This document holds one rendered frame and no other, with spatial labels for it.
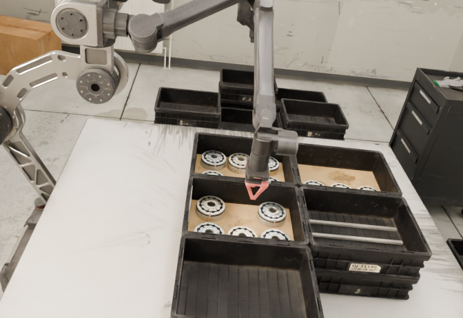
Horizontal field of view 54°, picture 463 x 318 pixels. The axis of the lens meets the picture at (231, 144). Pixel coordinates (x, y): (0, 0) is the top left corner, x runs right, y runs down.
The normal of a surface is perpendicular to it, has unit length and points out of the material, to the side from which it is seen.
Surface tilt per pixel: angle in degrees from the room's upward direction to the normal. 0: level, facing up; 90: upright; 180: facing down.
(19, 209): 0
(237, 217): 0
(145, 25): 42
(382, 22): 90
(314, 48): 90
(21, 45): 89
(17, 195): 0
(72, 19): 90
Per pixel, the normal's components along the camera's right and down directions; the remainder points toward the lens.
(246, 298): 0.12, -0.83
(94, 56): 0.03, 0.55
